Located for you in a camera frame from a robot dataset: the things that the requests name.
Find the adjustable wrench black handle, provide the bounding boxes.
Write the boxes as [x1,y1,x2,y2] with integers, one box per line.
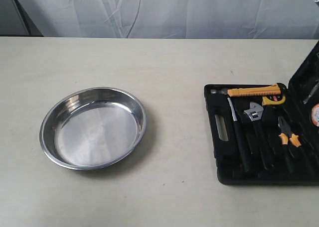
[244,102,274,171]

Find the black plastic tool case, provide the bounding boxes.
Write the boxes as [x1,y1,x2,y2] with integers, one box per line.
[204,45,319,186]

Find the round stainless steel tray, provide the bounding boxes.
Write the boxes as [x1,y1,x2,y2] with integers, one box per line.
[39,87,147,171]

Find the yellow tape measure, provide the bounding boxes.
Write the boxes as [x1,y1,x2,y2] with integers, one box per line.
[262,95,286,106]

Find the grey wrinkled backdrop cloth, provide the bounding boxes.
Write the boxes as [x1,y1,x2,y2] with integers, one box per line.
[18,0,319,39]

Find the yellow utility knife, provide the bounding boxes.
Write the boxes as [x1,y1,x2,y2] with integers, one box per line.
[226,83,286,97]

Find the roll of tape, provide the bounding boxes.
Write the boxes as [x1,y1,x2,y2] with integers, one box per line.
[310,104,319,127]

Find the hammer with black handle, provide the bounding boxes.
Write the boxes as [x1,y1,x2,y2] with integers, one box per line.
[210,89,252,173]

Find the pliers with yellow-black handles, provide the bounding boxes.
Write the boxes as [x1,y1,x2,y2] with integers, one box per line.
[278,116,315,176]

